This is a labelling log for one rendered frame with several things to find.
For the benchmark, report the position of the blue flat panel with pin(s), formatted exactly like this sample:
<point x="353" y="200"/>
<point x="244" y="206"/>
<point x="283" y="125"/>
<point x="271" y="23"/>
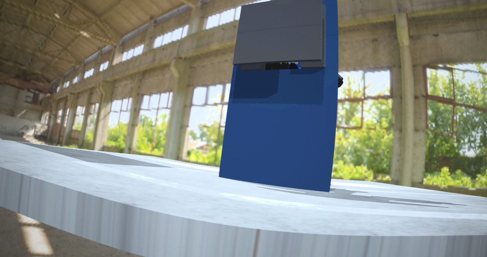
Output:
<point x="281" y="124"/>

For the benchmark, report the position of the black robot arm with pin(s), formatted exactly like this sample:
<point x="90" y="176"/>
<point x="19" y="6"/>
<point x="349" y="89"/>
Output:
<point x="278" y="66"/>

